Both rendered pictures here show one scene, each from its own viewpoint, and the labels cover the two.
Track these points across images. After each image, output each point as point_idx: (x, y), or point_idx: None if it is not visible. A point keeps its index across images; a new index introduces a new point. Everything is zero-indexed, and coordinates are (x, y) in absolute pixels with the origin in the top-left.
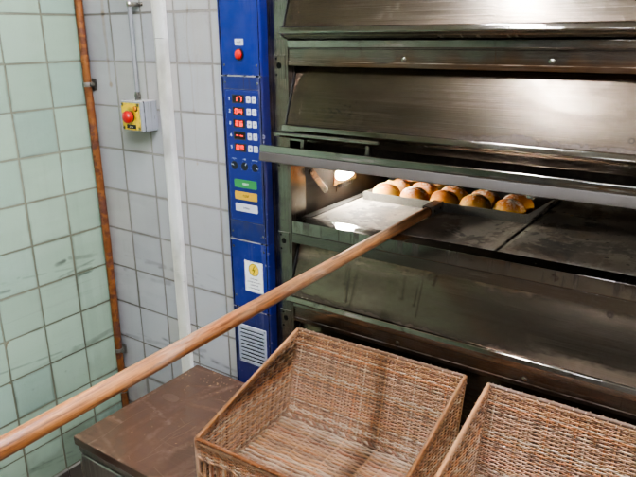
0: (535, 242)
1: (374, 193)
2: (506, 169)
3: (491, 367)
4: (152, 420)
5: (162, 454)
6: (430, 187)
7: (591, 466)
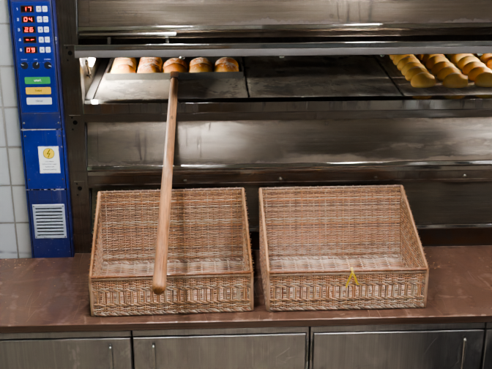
0: (263, 88)
1: (116, 74)
2: (248, 41)
3: (258, 178)
4: (0, 299)
5: (39, 312)
6: (156, 62)
7: (332, 218)
